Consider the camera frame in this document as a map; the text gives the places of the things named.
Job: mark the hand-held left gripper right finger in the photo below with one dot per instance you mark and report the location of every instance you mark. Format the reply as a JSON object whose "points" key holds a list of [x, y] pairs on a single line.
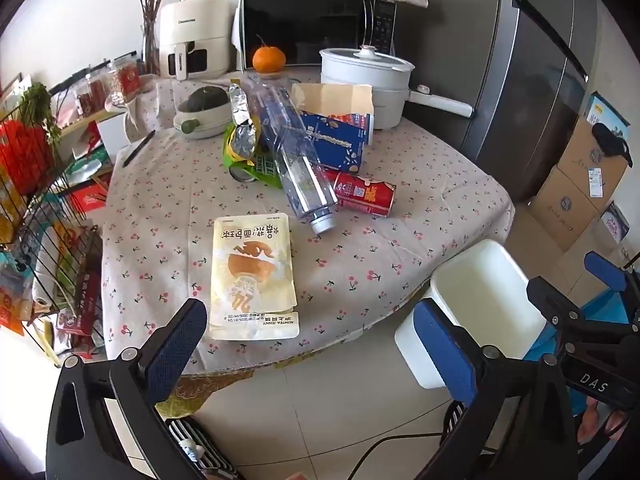
{"points": [[445, 355]]}

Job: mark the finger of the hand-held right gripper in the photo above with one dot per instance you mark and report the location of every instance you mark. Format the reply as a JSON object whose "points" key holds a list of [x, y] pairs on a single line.
{"points": [[605, 271], [560, 305]]}

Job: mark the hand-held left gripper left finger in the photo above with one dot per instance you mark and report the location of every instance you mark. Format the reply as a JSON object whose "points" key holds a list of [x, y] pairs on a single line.
{"points": [[175, 355]]}

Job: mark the white plastic bin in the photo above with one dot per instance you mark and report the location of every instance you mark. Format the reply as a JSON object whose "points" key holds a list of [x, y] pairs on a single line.
{"points": [[480, 285]]}

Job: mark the yellow snack pouch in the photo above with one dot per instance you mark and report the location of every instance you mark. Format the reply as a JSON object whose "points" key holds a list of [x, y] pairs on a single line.
{"points": [[250, 285]]}

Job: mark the red drink can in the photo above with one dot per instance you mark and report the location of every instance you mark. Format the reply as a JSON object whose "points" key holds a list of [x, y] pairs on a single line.
{"points": [[365, 192]]}

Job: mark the clear plastic bottle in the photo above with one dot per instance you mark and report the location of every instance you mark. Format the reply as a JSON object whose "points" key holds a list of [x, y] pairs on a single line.
{"points": [[300, 170]]}

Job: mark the green foil snack bag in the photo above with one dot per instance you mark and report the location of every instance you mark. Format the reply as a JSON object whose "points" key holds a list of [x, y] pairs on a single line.
{"points": [[245, 135]]}

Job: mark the blue drink carton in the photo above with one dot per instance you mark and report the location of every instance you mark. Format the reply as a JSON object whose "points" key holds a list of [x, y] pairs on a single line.
{"points": [[332, 144]]}

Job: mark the person's right hand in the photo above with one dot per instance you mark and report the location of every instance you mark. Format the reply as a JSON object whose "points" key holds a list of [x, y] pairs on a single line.
{"points": [[607, 421]]}

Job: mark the yellow patterned cloth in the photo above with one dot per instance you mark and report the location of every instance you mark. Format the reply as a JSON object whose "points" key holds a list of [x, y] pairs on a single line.
{"points": [[195, 392]]}

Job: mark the purple printed box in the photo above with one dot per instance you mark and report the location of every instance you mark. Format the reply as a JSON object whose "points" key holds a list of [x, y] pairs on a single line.
{"points": [[616, 222]]}

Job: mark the striped cloth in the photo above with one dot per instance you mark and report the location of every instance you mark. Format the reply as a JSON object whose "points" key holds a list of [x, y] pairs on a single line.
{"points": [[200, 445]]}

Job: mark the white printed package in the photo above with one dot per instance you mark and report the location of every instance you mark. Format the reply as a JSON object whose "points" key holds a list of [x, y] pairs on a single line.
{"points": [[55, 270]]}

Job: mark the blue printed box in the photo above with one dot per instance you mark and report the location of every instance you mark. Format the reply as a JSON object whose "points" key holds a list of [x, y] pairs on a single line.
{"points": [[607, 110]]}

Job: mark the grey refrigerator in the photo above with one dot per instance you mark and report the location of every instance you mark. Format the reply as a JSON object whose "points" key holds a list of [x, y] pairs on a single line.
{"points": [[525, 85]]}

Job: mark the black pen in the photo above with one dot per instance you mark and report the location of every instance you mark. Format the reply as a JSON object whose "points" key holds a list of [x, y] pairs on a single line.
{"points": [[139, 149]]}

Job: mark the white box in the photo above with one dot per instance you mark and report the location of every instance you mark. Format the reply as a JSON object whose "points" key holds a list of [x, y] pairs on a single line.
{"points": [[112, 135]]}

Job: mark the stack of cream bowls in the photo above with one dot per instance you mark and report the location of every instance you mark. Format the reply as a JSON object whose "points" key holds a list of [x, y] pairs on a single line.
{"points": [[205, 122]]}

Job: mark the red bag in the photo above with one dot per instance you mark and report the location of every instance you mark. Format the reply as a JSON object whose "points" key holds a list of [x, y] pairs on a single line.
{"points": [[25, 157]]}

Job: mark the dark green squash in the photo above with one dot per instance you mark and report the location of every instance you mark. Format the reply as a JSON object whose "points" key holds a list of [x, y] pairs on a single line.
{"points": [[202, 99]]}

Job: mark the glass jar of red snacks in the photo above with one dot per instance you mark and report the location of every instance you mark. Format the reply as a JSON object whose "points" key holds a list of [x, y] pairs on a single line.
{"points": [[91, 94]]}

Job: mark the red label glass jar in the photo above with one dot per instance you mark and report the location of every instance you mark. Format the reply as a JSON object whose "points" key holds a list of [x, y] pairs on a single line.
{"points": [[125, 80]]}

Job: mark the open cardboard box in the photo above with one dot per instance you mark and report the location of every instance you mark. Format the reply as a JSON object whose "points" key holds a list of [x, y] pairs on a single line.
{"points": [[330, 97]]}

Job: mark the green leafy plant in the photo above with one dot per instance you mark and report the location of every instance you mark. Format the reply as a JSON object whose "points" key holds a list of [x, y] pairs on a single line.
{"points": [[37, 105]]}

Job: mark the white electric cooking pot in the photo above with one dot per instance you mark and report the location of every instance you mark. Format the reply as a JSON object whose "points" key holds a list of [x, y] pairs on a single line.
{"points": [[370, 77]]}

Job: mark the large orange with stem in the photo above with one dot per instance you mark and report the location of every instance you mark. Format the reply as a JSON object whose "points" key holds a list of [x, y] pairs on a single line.
{"points": [[269, 59]]}

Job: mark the cream air fryer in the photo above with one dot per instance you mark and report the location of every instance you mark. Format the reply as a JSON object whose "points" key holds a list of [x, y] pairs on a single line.
{"points": [[200, 20]]}

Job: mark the dry twig bundle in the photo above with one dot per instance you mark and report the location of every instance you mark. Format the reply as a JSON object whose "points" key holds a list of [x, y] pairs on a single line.
{"points": [[152, 15]]}

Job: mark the black microwave oven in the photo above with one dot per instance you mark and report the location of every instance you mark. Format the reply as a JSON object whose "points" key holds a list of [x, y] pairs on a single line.
{"points": [[310, 25]]}

